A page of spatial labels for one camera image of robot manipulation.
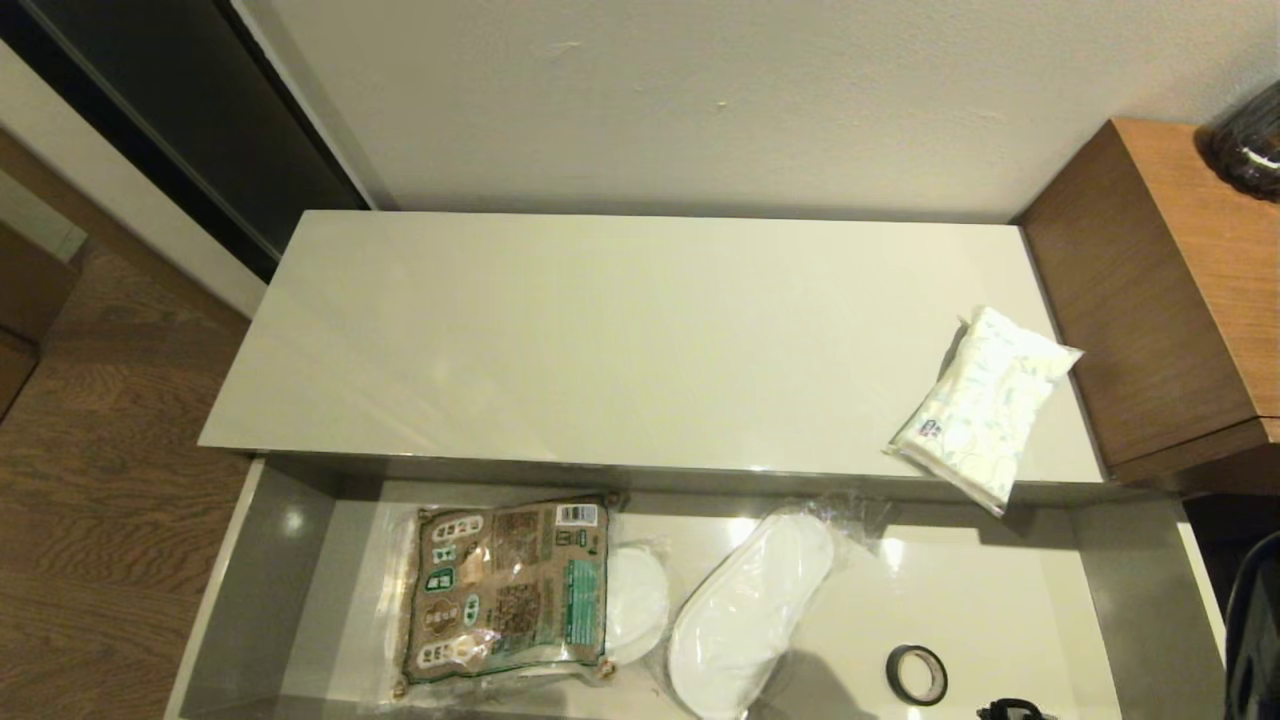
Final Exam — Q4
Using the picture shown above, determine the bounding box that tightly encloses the brown green printed food bag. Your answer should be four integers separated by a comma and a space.
385, 495, 627, 707

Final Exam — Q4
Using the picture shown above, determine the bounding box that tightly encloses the blue patterned tissue pack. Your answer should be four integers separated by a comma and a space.
885, 305, 1087, 519

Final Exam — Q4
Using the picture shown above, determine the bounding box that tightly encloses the dark adhesive tape roll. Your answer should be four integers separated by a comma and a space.
885, 645, 950, 708

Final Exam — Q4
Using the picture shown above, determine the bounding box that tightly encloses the white cabinet drawer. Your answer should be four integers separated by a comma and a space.
165, 455, 1253, 720

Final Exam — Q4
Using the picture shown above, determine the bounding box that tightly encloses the white glossy cabinet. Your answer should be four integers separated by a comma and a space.
198, 210, 1111, 491

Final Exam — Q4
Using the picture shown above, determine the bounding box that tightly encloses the dark sliding door panel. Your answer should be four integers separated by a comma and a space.
0, 0, 373, 287

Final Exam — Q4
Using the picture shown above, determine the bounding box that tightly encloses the brown wooden side cabinet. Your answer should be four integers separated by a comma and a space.
1020, 117, 1280, 491

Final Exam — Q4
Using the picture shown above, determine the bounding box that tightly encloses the tan wooden furniture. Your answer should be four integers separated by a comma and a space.
0, 170, 89, 423

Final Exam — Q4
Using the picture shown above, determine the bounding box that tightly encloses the dark glass vase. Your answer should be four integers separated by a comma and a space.
1196, 82, 1280, 201

